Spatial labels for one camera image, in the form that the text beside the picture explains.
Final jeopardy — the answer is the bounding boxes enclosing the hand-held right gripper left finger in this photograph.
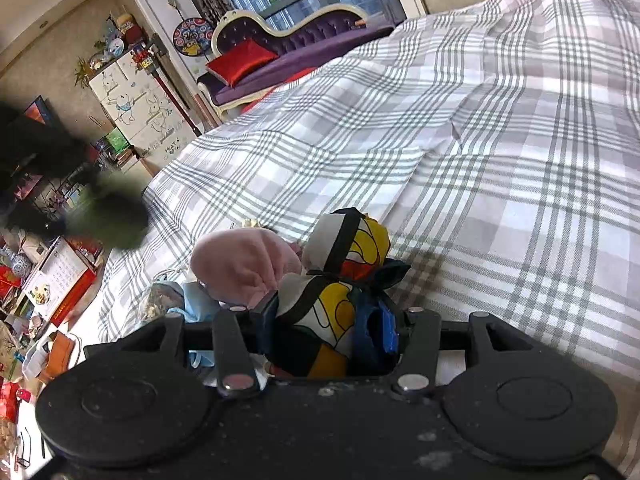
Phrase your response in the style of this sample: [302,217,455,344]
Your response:
[82,294,282,398]

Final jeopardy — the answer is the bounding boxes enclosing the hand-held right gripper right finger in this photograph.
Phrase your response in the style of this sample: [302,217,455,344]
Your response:
[366,305,547,395]

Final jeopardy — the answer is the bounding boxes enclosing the light blue printed pouch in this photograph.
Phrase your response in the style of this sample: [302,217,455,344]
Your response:
[167,280,223,367]

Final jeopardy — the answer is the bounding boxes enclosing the colourful patterned scarf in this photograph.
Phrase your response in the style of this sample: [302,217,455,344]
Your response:
[262,207,412,380]

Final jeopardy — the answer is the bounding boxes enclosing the pink cloth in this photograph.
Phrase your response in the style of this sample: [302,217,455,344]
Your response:
[190,227,303,311]

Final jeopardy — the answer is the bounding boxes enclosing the camouflage cloth pouch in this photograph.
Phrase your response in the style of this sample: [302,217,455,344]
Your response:
[135,282,186,331]

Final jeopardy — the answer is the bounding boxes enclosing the blue and white vase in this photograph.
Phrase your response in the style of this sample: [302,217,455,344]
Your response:
[7,255,36,282]

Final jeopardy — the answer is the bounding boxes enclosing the desk calendar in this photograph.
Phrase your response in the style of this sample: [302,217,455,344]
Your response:
[22,237,101,327]

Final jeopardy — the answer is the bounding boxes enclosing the white cabinet with cartoon drawings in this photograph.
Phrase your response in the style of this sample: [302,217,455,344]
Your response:
[89,50,202,171]

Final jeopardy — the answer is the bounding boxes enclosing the red stick vacuum cleaner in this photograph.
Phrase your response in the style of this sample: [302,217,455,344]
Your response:
[132,34,202,137]

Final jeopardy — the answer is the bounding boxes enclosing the brown leather tray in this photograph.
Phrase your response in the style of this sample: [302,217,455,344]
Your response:
[37,330,85,382]

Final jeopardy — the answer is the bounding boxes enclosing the grey plaid blanket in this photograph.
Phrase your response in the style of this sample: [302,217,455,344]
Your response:
[97,0,640,480]

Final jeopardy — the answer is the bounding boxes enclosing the red cushion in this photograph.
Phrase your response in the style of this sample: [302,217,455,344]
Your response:
[205,40,281,88]

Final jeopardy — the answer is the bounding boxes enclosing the eyeglasses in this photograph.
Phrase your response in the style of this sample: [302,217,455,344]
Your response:
[14,430,37,472]

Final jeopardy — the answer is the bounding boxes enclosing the purple sofa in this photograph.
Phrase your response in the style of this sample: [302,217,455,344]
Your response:
[197,2,397,121]

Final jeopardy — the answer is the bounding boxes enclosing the round colourful wall board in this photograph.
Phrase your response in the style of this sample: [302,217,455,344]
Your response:
[172,15,212,57]

